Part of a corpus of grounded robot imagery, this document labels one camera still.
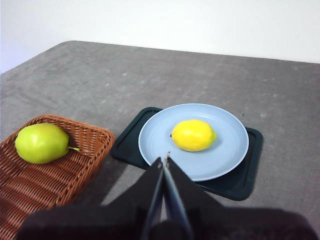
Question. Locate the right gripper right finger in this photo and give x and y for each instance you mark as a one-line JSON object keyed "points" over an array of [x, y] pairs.
{"points": [[225, 220]]}

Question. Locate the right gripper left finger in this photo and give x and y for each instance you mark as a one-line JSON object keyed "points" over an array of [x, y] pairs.
{"points": [[112, 220]]}

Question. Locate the blue round plate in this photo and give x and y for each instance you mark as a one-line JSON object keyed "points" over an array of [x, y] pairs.
{"points": [[225, 150]]}

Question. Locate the yellow lemon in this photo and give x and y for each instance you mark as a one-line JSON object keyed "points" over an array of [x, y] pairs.
{"points": [[193, 136]]}

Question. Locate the brown wicker basket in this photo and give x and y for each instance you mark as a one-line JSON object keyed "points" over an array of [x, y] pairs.
{"points": [[37, 185]]}

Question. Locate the black flat tray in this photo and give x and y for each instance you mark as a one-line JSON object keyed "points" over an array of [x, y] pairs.
{"points": [[232, 187]]}

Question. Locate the green apple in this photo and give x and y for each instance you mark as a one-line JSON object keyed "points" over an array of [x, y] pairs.
{"points": [[41, 143]]}

